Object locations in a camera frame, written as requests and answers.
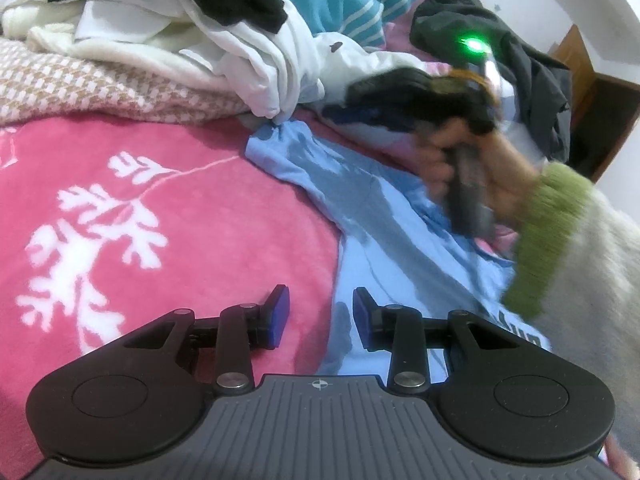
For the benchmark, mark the pink patchwork quilt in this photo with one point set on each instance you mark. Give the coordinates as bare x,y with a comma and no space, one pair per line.
345,60

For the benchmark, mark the light blue shirt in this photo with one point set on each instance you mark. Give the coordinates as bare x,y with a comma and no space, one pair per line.
400,220

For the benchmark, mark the person's right hand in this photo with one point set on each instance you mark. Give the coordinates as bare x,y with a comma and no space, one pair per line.
510,180

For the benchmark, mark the pink floral blanket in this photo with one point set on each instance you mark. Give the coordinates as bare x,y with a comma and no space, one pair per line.
200,210

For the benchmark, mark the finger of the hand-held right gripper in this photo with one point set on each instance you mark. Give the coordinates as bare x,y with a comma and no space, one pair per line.
360,116

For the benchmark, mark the dark grey garment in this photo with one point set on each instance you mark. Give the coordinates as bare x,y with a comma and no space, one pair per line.
535,90

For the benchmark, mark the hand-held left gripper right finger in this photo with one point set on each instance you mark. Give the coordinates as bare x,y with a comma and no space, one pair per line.
362,320

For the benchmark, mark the pink checked cloth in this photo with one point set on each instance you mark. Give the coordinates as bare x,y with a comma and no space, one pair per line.
100,90

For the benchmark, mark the wooden door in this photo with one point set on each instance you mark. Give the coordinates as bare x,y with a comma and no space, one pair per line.
570,50

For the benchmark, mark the white garment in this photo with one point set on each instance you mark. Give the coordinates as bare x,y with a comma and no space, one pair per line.
250,60

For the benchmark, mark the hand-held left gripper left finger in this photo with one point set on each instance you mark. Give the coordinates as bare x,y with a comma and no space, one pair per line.
278,315

